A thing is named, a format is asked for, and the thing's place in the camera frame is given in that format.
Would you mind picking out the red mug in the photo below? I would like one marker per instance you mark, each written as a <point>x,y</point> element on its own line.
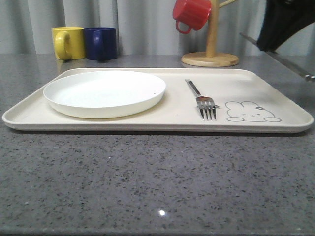
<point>191,14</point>

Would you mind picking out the white round plate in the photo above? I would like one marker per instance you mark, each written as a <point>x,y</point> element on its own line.
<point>105,94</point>

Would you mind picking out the yellow mug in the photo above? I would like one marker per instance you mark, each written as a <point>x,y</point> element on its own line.
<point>68,43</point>

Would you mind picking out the wooden mug tree stand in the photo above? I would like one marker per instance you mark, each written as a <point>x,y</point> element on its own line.
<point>212,58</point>

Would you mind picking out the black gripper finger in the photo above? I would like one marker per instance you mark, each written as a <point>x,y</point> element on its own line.
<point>282,20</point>

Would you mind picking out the dark blue mug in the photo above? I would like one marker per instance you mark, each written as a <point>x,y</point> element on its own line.
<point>100,43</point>

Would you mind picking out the silver knife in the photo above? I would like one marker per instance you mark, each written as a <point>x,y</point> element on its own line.
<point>302,65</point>

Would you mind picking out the cream rabbit tray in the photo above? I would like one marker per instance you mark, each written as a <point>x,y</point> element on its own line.
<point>245,103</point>

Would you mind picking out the silver fork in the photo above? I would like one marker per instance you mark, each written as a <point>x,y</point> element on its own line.
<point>205,104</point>

